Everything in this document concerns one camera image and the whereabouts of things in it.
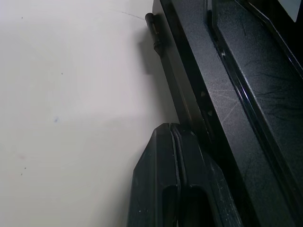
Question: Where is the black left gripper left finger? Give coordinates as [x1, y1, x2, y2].
[126, 122, 178, 227]

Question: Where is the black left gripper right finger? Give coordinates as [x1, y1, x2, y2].
[170, 122, 242, 227]

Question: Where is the black screwdriver bit case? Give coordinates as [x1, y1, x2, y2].
[144, 0, 303, 227]

